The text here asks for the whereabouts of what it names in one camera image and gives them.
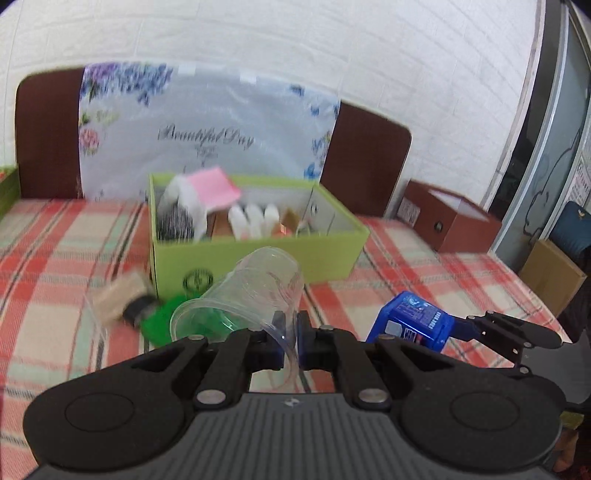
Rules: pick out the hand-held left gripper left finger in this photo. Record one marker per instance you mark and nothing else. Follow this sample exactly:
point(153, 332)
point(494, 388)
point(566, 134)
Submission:
point(276, 350)

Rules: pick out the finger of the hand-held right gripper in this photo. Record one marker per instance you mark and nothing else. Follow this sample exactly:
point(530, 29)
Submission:
point(464, 330)

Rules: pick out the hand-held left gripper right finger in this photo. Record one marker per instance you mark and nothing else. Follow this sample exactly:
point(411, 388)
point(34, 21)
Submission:
point(302, 339)

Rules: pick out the blue snack packet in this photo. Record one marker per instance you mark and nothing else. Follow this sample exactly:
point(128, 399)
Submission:
point(406, 318)

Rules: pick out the clear plastic cup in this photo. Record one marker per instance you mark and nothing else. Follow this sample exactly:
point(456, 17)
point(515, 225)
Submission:
point(258, 286)

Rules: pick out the light green cardboard box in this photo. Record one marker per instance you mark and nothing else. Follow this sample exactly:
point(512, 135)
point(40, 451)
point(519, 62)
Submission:
point(332, 258)

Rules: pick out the pink sticky note pad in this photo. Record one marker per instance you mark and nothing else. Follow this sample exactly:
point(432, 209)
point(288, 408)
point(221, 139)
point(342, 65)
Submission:
point(212, 187)

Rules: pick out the flat cardboard carton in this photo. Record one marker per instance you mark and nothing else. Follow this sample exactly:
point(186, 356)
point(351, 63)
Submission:
point(549, 277)

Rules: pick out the brown cardboard box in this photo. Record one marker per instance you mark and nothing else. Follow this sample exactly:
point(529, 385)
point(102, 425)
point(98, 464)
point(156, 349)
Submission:
point(461, 226)

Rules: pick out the green plastic bag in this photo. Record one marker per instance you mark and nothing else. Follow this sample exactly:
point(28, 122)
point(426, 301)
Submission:
point(159, 323)

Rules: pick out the dark blue bag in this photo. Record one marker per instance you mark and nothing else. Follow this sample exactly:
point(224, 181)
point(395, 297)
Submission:
point(575, 230)

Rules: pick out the dark speckled pouch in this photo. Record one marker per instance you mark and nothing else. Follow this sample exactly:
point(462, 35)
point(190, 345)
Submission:
point(175, 224)

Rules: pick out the brown wooden headboard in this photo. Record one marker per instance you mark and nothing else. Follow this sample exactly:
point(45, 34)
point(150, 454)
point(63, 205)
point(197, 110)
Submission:
point(364, 161)

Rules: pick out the glass door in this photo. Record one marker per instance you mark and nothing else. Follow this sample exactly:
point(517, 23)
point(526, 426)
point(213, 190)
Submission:
point(549, 152)

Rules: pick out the plaid blanket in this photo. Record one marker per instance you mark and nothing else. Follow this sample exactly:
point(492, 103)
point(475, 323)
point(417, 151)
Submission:
point(55, 258)

